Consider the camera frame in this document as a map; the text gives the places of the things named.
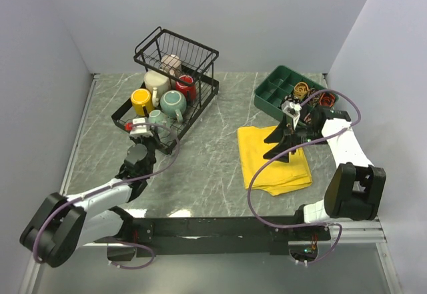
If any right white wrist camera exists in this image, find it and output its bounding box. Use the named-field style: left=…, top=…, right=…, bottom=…
left=282, top=101, right=302, bottom=129

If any small teal cup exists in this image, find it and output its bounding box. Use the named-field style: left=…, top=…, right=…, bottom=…
left=148, top=109, right=169, bottom=130

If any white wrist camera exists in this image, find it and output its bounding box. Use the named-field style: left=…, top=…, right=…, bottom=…
left=125, top=117, right=152, bottom=137
left=282, top=101, right=302, bottom=129

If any green compartment tray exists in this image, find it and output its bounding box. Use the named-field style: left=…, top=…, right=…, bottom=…
left=254, top=65, right=326, bottom=121

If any yellow-brown rolled item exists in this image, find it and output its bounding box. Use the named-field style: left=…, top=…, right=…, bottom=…
left=293, top=81, right=310, bottom=100

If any orange rolled item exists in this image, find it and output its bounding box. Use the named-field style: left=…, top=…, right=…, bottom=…
left=319, top=92, right=336, bottom=108

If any yellow folded cloth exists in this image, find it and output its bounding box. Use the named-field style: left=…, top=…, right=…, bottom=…
left=237, top=126, right=313, bottom=196

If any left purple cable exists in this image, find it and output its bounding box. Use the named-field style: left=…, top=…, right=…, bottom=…
left=34, top=123, right=181, bottom=271

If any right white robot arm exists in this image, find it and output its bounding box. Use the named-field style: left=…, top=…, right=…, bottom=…
left=263, top=107, right=386, bottom=239

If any brown patterned rolled item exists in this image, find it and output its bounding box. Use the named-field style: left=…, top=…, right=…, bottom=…
left=308, top=87, right=322, bottom=98

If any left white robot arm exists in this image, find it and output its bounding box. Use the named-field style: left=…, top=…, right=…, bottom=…
left=19, top=123, right=179, bottom=267

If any yellow enamel mug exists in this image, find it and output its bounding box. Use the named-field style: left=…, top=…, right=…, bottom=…
left=130, top=88, right=154, bottom=117

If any pink mug lilac interior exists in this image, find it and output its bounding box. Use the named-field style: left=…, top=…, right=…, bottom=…
left=160, top=54, right=182, bottom=77

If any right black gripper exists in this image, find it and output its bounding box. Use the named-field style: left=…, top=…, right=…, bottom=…
left=263, top=113, right=328, bottom=163

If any aluminium frame rail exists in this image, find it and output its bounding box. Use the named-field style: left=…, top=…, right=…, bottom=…
left=289, top=218, right=387, bottom=245

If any white mug green interior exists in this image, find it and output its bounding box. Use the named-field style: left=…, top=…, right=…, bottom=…
left=143, top=70, right=171, bottom=107

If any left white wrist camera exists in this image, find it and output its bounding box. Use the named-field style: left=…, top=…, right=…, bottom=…
left=125, top=117, right=152, bottom=137

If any red cup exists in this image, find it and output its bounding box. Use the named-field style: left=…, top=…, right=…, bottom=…
left=175, top=75, right=197, bottom=101

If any black front base beam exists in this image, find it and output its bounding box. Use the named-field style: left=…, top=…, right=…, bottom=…
left=123, top=217, right=331, bottom=255

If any dark patterned rolled item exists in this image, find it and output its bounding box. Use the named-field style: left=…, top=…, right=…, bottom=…
left=281, top=95, right=300, bottom=105

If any black wire dish rack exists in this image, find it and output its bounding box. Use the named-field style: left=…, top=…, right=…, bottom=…
left=111, top=27, right=219, bottom=139

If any speckled blue-green mug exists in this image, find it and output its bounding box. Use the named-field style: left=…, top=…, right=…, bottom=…
left=160, top=90, right=187, bottom=123

